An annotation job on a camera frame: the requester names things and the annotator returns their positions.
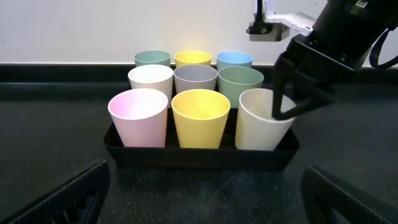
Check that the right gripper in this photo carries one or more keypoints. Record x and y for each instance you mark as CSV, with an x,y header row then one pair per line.
x,y
323,59

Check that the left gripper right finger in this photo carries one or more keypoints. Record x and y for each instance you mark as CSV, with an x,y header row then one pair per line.
x,y
335,202

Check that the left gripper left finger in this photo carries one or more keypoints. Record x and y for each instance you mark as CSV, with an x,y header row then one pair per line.
x,y
77,199

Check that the white cup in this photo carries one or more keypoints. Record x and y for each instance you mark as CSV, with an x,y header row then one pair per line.
x,y
150,77
255,130

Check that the yellow cup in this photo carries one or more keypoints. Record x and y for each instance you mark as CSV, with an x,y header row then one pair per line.
x,y
199,121
192,58

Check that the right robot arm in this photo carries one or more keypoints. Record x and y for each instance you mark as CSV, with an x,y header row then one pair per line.
x,y
348,15

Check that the green cup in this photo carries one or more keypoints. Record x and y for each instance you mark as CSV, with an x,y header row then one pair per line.
x,y
152,57
241,82

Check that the blue cup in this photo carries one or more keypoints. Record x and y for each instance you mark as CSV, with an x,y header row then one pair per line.
x,y
234,59

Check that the grey cup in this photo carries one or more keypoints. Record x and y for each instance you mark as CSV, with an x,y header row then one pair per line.
x,y
195,77

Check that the pink cup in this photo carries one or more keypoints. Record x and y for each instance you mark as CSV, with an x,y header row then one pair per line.
x,y
140,121

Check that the black tray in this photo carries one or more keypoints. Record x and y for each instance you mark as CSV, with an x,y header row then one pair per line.
x,y
199,158

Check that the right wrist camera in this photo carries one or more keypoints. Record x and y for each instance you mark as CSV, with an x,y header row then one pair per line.
x,y
273,31

